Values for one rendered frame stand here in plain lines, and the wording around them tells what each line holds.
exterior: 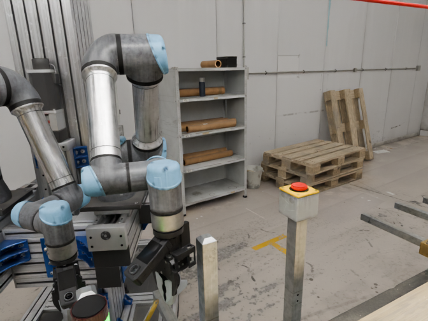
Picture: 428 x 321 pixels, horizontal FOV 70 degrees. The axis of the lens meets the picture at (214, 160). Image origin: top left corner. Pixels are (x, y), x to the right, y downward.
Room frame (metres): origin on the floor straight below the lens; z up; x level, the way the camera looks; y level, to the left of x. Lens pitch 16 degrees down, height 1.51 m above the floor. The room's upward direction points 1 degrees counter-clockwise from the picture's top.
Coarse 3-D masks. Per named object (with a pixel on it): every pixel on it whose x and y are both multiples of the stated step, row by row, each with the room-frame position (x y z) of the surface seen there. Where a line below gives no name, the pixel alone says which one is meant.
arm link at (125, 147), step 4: (120, 136) 1.19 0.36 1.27; (124, 136) 1.19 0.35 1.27; (120, 140) 1.14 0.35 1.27; (124, 140) 1.16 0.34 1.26; (128, 140) 1.18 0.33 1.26; (120, 144) 1.13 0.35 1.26; (124, 144) 1.15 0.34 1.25; (128, 144) 1.15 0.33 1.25; (124, 148) 1.13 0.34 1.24; (128, 148) 1.14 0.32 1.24; (124, 152) 1.13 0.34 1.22; (128, 152) 1.13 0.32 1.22; (124, 156) 1.12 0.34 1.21; (128, 156) 1.13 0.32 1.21; (124, 160) 1.12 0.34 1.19; (128, 160) 1.13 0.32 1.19
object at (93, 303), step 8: (88, 296) 0.47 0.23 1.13; (96, 296) 0.47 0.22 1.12; (80, 304) 0.45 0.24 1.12; (88, 304) 0.45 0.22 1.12; (96, 304) 0.45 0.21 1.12; (104, 304) 0.45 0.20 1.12; (72, 312) 0.43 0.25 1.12; (80, 312) 0.43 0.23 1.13; (88, 312) 0.43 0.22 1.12; (96, 312) 0.43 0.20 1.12
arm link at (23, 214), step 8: (40, 200) 0.83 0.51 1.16; (48, 200) 0.84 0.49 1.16; (16, 208) 0.80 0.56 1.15; (24, 208) 0.79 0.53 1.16; (32, 208) 0.78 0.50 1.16; (16, 216) 0.78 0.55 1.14; (24, 216) 0.77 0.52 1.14; (32, 216) 0.76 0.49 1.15; (16, 224) 0.79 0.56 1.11; (24, 224) 0.77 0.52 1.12; (32, 224) 0.75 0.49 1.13
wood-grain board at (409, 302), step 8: (424, 288) 0.74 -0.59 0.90; (408, 296) 0.71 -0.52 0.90; (416, 296) 0.71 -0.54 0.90; (424, 296) 0.71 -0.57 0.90; (392, 304) 0.68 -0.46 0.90; (400, 304) 0.68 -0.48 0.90; (408, 304) 0.68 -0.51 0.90; (416, 304) 0.68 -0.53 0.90; (424, 304) 0.68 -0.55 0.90; (376, 312) 0.65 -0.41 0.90; (384, 312) 0.65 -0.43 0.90; (392, 312) 0.65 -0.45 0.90; (400, 312) 0.65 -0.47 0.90; (408, 312) 0.65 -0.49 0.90; (416, 312) 0.65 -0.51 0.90; (424, 312) 0.65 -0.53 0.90; (360, 320) 0.63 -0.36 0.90; (368, 320) 0.63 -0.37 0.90; (376, 320) 0.63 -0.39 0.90; (384, 320) 0.63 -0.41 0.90; (392, 320) 0.62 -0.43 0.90; (400, 320) 0.62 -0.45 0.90; (408, 320) 0.62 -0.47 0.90; (416, 320) 0.62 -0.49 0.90; (424, 320) 0.62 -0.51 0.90
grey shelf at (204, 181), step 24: (192, 72) 3.67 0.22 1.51; (216, 72) 3.85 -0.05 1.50; (240, 72) 3.65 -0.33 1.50; (168, 96) 3.22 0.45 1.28; (192, 96) 3.45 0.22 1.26; (216, 96) 3.36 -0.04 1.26; (240, 96) 3.51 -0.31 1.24; (168, 120) 3.25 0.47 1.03; (240, 120) 3.65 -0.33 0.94; (168, 144) 3.28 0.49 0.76; (192, 144) 3.65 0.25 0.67; (216, 144) 3.84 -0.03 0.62; (240, 144) 3.65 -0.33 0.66; (192, 168) 3.17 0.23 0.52; (216, 168) 3.84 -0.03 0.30; (240, 168) 3.66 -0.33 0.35; (192, 192) 3.42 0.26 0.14; (216, 192) 3.40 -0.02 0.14
